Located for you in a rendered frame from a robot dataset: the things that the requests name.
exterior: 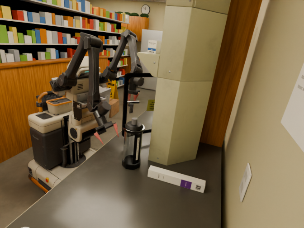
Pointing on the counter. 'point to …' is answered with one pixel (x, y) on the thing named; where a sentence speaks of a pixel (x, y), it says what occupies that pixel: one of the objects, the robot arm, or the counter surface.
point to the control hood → (150, 62)
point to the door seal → (127, 94)
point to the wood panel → (229, 68)
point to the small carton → (154, 46)
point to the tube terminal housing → (184, 82)
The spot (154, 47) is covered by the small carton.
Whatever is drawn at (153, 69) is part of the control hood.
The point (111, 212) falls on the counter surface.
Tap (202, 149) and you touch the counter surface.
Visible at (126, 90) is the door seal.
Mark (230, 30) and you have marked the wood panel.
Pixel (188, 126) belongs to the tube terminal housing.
